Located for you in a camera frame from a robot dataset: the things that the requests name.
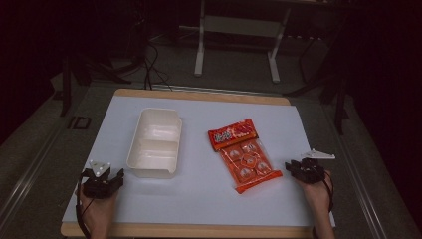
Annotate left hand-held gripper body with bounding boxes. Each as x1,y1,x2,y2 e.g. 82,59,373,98
82,159,120,200

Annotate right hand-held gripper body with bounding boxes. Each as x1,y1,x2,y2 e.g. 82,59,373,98
296,148,336,184

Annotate white plastic container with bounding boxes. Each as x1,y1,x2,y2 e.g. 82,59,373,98
125,107,183,180

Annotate orange snack packet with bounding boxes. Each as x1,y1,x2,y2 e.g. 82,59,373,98
207,118,284,195

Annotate person's left hand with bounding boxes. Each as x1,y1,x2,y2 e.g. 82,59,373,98
75,183,119,227

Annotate person's right hand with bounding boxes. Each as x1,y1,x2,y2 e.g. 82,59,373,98
296,169,333,217

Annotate black metal stand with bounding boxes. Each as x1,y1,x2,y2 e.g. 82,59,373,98
283,19,351,136

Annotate white table mat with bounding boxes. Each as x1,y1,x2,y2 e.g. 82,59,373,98
61,95,336,228

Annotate black floor bracket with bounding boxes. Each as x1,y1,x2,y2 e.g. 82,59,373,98
67,115,93,130

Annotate aluminium floor rail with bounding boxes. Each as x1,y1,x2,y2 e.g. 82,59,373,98
0,123,68,230
326,109,389,239

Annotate black floor cables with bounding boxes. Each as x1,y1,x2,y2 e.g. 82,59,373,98
140,41,174,93

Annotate white metal table frame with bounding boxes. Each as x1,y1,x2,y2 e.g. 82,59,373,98
193,0,293,85

